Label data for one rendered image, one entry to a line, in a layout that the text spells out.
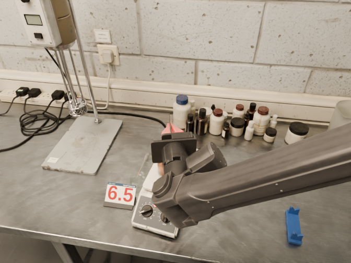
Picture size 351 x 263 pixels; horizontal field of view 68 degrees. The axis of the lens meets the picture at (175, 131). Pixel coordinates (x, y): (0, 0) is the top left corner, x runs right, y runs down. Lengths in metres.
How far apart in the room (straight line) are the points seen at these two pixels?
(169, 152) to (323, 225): 0.51
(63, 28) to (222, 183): 0.61
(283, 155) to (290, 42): 0.76
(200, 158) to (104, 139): 0.61
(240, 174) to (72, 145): 0.77
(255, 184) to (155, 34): 0.82
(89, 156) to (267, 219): 0.62
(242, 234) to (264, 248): 0.06
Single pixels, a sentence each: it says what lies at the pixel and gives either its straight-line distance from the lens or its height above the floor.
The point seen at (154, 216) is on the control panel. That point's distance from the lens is 0.74.
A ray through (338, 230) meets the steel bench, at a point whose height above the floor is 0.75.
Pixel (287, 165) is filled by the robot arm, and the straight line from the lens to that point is 0.34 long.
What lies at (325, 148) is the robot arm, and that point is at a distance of 0.34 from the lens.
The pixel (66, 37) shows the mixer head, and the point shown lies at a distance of 0.82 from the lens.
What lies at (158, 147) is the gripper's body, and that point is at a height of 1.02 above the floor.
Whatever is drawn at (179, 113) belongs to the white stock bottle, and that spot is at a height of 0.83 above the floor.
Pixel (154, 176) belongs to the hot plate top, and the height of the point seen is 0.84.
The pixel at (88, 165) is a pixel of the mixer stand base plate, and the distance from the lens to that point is 0.95.
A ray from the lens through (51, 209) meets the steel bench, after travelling 0.88.
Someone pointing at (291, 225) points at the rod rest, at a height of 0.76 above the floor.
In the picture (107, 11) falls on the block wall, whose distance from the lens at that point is 1.11.
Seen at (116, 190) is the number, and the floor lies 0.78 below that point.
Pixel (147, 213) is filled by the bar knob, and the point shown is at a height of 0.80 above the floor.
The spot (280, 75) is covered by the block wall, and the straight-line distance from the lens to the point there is 1.13.
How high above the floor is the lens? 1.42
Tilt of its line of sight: 39 degrees down
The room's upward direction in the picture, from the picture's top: straight up
